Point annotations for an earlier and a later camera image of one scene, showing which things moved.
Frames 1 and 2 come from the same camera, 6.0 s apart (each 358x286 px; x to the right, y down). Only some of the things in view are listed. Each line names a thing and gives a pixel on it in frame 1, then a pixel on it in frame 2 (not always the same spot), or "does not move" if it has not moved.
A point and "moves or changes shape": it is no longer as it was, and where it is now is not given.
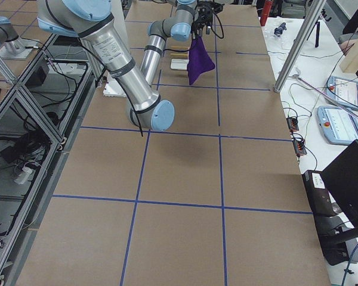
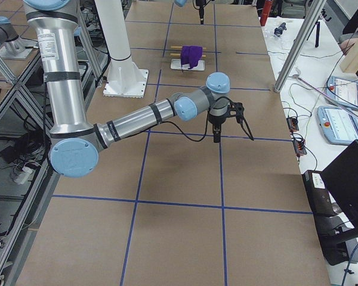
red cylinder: [265, 12] does not move
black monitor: [347, 177] does not move
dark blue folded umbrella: [278, 31] does not move
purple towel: [200, 59] moves or changes shape
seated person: [345, 45] does not move
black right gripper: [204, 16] -> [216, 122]
